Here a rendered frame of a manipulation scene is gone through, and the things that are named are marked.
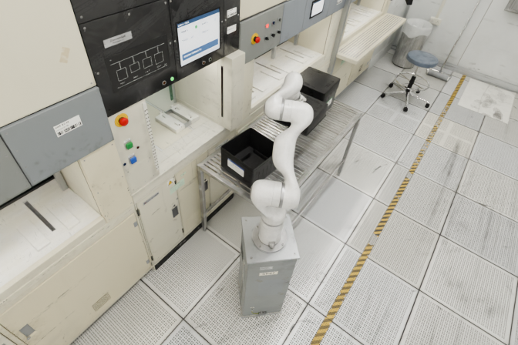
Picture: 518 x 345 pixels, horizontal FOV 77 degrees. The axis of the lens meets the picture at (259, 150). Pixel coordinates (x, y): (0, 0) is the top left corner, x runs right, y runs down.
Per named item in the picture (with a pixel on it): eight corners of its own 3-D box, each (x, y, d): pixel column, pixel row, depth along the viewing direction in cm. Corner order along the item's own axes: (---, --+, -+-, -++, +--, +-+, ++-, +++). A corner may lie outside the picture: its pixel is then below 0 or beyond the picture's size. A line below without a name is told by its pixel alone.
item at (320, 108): (306, 136, 209) (310, 121, 200) (268, 118, 220) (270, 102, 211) (326, 115, 227) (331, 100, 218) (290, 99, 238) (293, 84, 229)
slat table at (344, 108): (261, 275, 239) (272, 214, 186) (202, 229, 262) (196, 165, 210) (340, 175, 318) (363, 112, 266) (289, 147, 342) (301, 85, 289)
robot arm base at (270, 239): (290, 251, 170) (295, 231, 158) (254, 254, 168) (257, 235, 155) (283, 220, 184) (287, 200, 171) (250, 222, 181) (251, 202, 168)
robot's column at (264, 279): (282, 313, 220) (300, 258, 168) (240, 318, 216) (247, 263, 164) (274, 273, 240) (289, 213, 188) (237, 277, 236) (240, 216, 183)
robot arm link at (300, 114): (264, 203, 157) (298, 208, 156) (264, 208, 145) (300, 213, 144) (280, 100, 156) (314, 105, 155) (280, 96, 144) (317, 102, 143)
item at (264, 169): (220, 165, 211) (220, 146, 199) (249, 145, 227) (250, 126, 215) (251, 189, 198) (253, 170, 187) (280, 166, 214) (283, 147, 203)
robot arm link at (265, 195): (284, 229, 158) (290, 198, 142) (246, 222, 159) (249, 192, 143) (285, 209, 167) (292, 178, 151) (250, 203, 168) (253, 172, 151)
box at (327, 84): (317, 121, 253) (324, 94, 235) (286, 107, 263) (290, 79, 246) (333, 105, 270) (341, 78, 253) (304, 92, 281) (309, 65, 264)
